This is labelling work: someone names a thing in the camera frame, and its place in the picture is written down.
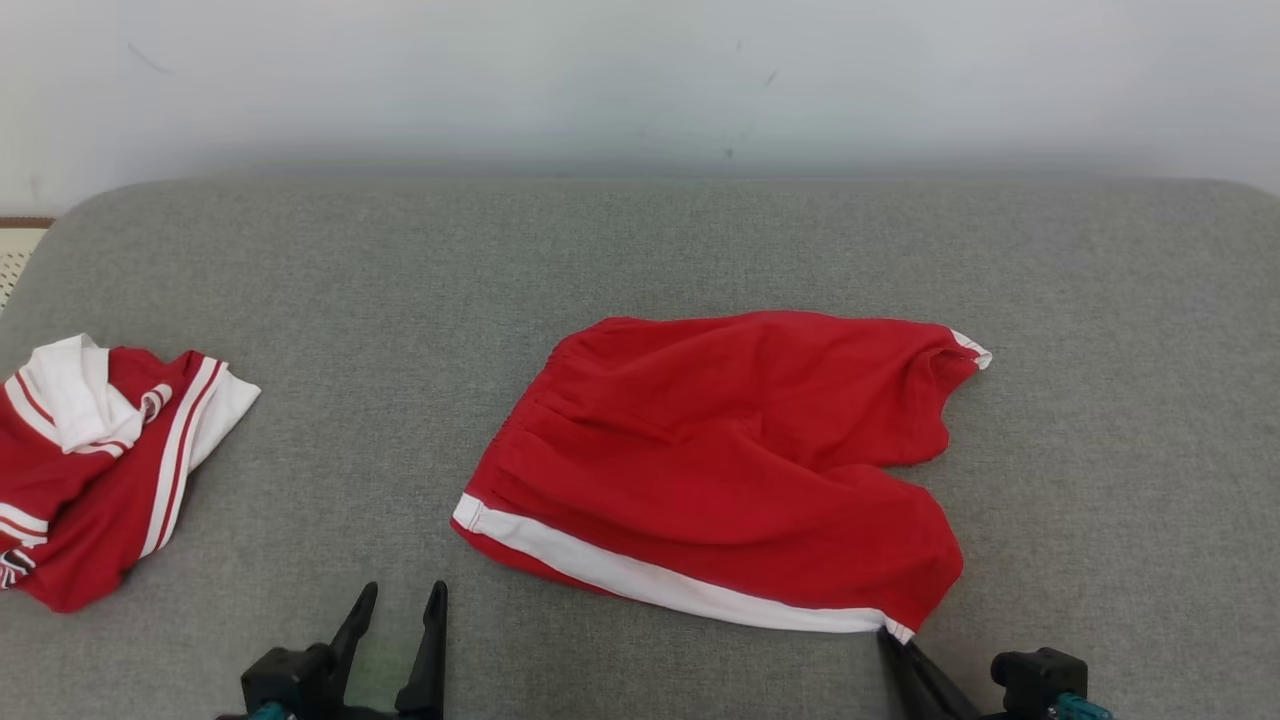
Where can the cream perforated laundry basket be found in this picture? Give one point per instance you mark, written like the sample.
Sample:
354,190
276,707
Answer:
15,255

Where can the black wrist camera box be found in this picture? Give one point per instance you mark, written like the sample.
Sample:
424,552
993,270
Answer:
290,680
1035,675

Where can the red basketball jersey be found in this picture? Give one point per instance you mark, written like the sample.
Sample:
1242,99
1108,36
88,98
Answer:
100,500

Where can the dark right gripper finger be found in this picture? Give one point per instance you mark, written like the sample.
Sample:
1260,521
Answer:
912,695
950,705

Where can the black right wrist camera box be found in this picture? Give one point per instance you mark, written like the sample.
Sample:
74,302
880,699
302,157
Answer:
1035,675

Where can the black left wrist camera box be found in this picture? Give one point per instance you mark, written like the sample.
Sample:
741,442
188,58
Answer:
290,680

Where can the grey fabric sofa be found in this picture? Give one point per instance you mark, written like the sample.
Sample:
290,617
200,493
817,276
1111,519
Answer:
400,300

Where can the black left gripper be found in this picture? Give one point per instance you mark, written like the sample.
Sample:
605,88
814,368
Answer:
370,714

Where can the red shorts white stripe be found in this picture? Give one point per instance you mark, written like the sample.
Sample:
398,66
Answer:
720,450

